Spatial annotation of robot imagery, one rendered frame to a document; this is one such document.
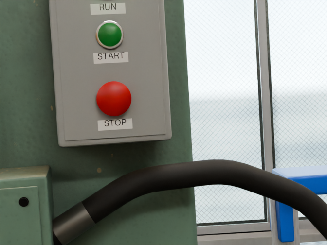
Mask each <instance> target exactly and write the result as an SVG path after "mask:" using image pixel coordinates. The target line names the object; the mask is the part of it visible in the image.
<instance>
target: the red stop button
mask: <svg viewBox="0 0 327 245"><path fill-rule="evenodd" d="M96 101H97V105H98V107H99V108H100V110H101V111H102V112H103V113H105V114H107V115H109V116H119V115H122V114H124V113H125V112H126V111H127V110H128V109H129V107H130V104H131V93H130V91H129V89H128V88H127V87H126V86H125V85H124V84H122V83H120V82H116V81H111V82H107V83H105V84H104V85H102V86H101V87H100V88H99V90H98V92H97V96H96Z"/></svg>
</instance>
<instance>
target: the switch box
mask: <svg viewBox="0 0 327 245"><path fill-rule="evenodd" d="M105 3H125V8H126V13H125V14H101V15H91V7H90V4H105ZM49 13H50V28H51V42H52V57H53V71H54V92H55V106H56V121H57V135H58V144H59V146H60V147H63V148H66V147H80V146H94V145H108V144H122V143H136V142H150V141H164V140H169V139H171V137H172V131H171V114H170V97H169V80H168V63H167V46H166V29H165V12H164V0H49ZM105 21H114V22H116V23H118V24H119V25H120V26H121V28H122V29H123V32H124V38H123V41H122V43H121V44H120V45H119V46H118V47H116V48H114V49H106V48H104V47H102V46H100V44H99V43H98V42H97V40H96V30H97V28H98V26H99V25H100V24H101V23H103V22H105ZM115 52H128V62H120V63H101V64H94V59H93V54H94V53H115ZM111 81H116V82H120V83H122V84H124V85H125V86H126V87H127V88H128V89H129V91H130V93H131V104H130V107H129V109H128V110H127V111H126V112H125V113H124V114H122V115H119V116H109V115H107V114H105V113H103V112H102V111H101V110H100V108H99V107H98V105H97V101H96V96H97V92H98V90H99V88H100V87H101V86H102V85H104V84H105V83H107V82H111ZM130 118H132V127H133V128H132V129H118V130H103V131H98V121H100V120H115V119H130Z"/></svg>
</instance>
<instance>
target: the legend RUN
mask: <svg viewBox="0 0 327 245"><path fill-rule="evenodd" d="M90 7H91V15H101V14H125V13H126V8H125V3H105V4H90Z"/></svg>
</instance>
